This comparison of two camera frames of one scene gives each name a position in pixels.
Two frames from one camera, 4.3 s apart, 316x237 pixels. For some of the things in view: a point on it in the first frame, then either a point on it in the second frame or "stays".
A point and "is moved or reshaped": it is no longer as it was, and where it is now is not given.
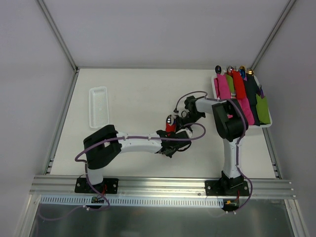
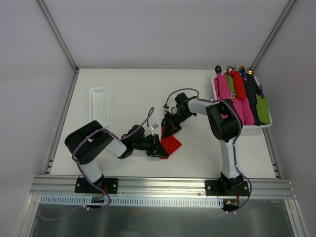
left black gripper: (179, 136) → (156, 145)
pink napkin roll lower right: (245, 104) stays
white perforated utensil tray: (98, 115) stays
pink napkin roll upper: (221, 87) stays
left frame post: (59, 35) stays
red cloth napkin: (169, 128) is moved or reshaped
